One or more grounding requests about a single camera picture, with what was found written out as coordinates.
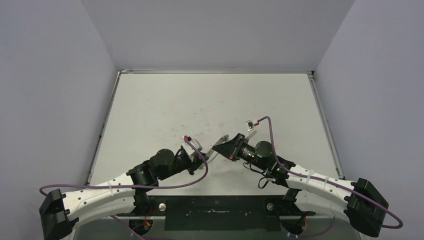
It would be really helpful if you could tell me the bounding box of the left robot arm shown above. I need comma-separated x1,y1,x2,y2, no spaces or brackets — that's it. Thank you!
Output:
39,147,209,240

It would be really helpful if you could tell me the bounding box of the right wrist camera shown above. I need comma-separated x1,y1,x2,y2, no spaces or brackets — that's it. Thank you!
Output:
244,119,259,140

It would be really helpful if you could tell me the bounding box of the large metal key ring plate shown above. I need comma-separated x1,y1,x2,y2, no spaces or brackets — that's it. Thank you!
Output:
198,133,231,167

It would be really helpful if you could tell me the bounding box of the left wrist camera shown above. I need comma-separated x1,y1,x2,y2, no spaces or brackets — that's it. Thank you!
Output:
181,135,203,160

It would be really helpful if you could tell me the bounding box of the aluminium rail front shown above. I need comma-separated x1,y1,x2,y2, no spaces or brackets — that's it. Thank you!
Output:
67,195,368,220

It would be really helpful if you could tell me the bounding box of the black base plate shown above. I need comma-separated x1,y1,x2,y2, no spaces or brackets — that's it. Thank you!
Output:
121,195,315,232

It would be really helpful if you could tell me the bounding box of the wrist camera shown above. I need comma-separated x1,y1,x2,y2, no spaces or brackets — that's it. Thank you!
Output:
181,135,203,160
244,119,259,140

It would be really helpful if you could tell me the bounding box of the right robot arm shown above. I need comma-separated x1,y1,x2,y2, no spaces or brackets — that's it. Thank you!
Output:
212,133,389,238

